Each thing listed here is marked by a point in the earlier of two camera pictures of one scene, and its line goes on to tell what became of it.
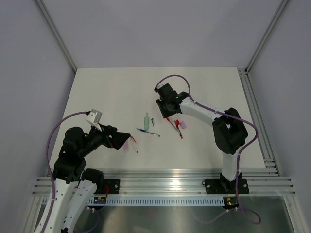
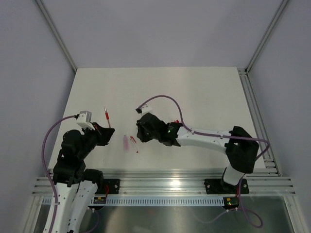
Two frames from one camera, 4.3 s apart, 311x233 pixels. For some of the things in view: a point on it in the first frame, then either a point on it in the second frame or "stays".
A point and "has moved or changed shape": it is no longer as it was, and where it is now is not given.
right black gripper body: (165, 110) to (153, 135)
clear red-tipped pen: (132, 140) stays
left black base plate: (113, 186) stays
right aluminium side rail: (269, 160) stays
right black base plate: (220, 186) stays
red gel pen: (177, 123) has moved or changed shape
